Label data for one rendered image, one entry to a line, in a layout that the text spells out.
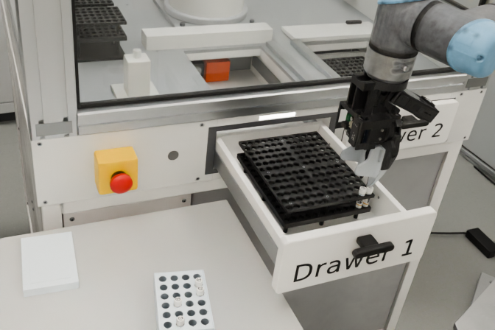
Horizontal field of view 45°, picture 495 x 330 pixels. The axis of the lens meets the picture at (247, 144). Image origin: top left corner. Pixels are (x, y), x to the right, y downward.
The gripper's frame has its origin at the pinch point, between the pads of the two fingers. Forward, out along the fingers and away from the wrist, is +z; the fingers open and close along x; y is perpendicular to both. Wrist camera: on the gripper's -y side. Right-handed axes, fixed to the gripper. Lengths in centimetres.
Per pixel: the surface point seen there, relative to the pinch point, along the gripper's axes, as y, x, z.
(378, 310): -38, -24, 75
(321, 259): 14.4, 10.9, 6.4
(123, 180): 40.1, -15.6, 5.2
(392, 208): -4.1, 3.5, 5.8
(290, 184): 12.2, -5.8, 4.0
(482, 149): -153, -103, 85
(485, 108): -152, -109, 66
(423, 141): -31.3, -21.2, 10.8
